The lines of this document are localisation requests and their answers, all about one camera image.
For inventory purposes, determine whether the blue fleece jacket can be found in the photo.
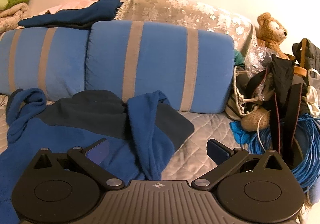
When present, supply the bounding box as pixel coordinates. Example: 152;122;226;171
1;88;194;223

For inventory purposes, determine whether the turquoise cloth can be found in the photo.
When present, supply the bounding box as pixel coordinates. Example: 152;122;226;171
229;121;252;145

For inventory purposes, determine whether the grey quilted bedspread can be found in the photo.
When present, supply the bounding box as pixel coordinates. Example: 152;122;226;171
1;95;238;181

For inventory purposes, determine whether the striped tote bag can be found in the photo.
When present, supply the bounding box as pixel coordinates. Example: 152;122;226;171
225;66;259;121

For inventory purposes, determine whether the right blue striped pillow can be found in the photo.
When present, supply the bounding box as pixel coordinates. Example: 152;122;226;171
85;21;234;113

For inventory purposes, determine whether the blue striped pillow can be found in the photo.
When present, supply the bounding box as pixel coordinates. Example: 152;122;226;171
85;21;234;113
1;28;89;101

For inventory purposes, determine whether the clear plastic bag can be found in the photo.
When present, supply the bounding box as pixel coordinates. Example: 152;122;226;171
245;47;275;101

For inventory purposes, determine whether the left blue striped pillow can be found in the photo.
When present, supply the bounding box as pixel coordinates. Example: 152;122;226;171
1;28;89;101

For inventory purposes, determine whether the brown teddy bear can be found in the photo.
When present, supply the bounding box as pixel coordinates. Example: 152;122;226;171
241;12;290;131

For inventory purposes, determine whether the navy folded garment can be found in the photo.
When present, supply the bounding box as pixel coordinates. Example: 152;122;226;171
18;0;122;29

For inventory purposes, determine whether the pink white cloth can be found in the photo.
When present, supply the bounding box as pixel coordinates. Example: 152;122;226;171
40;0;99;15

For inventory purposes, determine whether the beige floral pillow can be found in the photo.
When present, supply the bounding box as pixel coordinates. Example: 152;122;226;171
115;0;257;56

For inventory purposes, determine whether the beige quilted comforter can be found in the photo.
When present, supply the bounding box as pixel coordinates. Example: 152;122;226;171
0;3;30;34

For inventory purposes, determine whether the blue coiled cable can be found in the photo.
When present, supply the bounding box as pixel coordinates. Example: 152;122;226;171
248;113;320;191

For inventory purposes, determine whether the black bag with straps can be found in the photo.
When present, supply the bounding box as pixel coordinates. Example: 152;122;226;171
244;38;319;161

